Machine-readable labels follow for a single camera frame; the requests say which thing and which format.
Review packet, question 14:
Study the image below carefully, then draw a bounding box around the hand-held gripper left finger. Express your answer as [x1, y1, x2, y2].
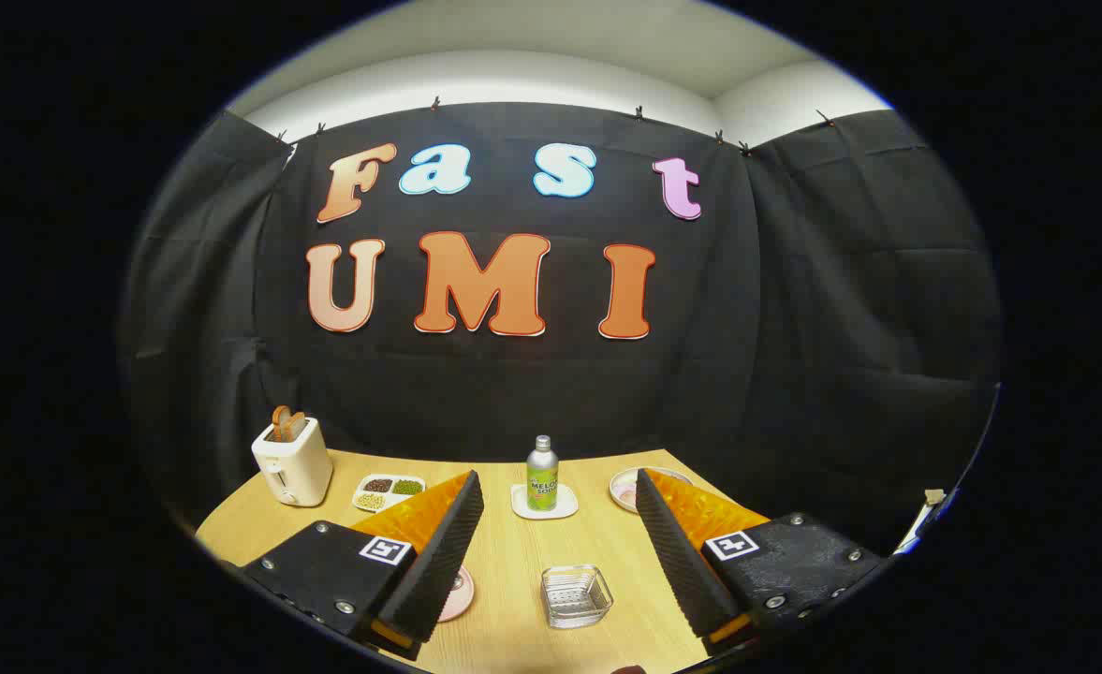
[242, 470, 485, 661]

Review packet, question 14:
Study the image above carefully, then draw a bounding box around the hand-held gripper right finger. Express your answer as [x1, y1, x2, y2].
[635, 468, 884, 656]

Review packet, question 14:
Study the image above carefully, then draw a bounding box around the pink plate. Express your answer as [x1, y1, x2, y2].
[438, 564, 476, 623]

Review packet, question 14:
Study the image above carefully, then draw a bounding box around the white divided dish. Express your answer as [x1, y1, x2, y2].
[353, 474, 427, 514]

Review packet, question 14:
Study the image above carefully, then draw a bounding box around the white oval dish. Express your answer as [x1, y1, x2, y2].
[609, 467, 694, 515]

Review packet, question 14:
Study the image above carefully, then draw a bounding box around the white square coaster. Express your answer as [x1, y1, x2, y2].
[510, 482, 580, 520]

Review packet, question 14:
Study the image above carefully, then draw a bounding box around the green soda bottle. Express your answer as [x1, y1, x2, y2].
[525, 435, 560, 512]

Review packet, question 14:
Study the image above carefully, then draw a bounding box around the black backdrop cloth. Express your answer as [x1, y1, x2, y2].
[120, 101, 1003, 563]

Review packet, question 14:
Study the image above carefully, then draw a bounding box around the white toaster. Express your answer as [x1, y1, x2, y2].
[251, 417, 334, 508]

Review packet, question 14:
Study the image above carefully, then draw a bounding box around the metal wire cutlery basket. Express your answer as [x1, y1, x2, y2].
[540, 564, 614, 630]

